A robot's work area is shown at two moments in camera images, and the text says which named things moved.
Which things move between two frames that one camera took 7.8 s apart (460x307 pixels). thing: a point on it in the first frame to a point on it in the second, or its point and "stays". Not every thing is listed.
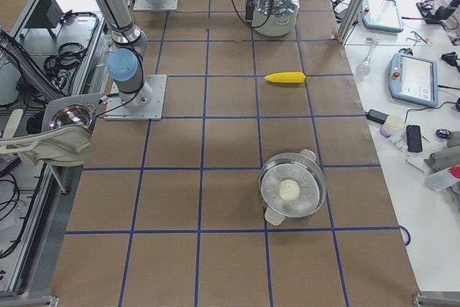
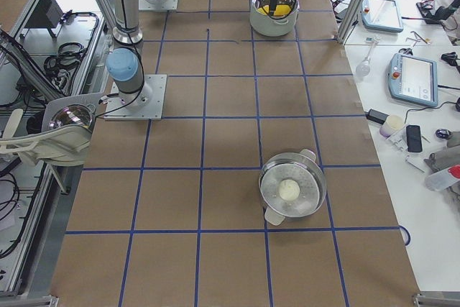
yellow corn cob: x=286 y=77 to x=280 y=9
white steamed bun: x=289 y=189 stays
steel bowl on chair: x=74 y=113 stays
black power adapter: x=376 y=116 stays
